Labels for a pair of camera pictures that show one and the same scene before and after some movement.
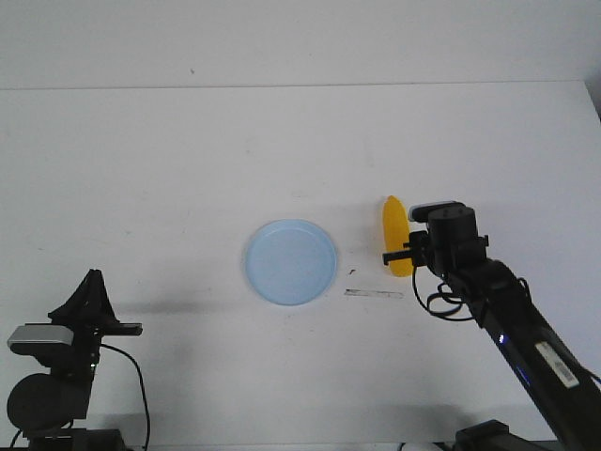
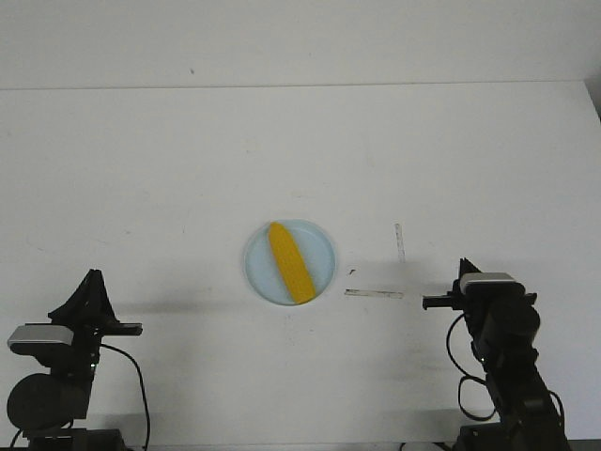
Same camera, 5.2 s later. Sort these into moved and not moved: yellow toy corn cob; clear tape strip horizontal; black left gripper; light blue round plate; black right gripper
Moved: yellow toy corn cob; black right gripper
Not moved: light blue round plate; black left gripper; clear tape strip horizontal
